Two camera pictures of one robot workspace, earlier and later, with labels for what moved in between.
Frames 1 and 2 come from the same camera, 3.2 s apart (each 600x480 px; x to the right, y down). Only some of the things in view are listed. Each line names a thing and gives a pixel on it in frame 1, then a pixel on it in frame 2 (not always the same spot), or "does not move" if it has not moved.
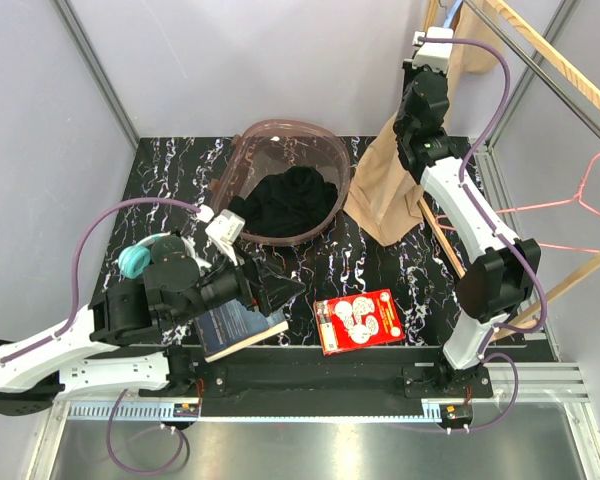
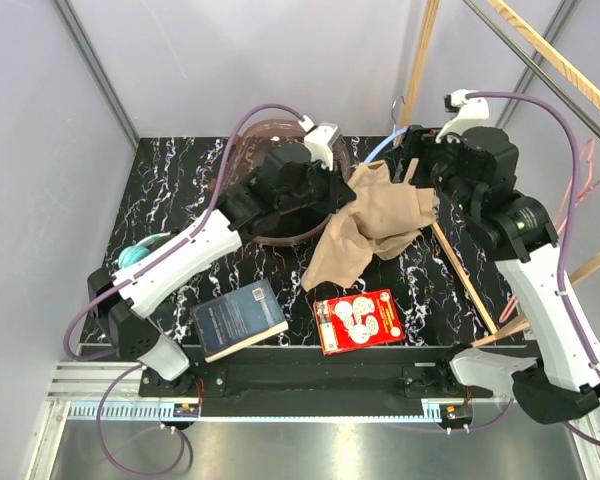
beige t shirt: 385,199 to 383,217
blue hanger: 452,12 to 396,132
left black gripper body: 229,284 to 319,191
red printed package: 357,322 does not move
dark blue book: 233,328 does not move
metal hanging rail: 552,84 does not move
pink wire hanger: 572,198 to 583,181
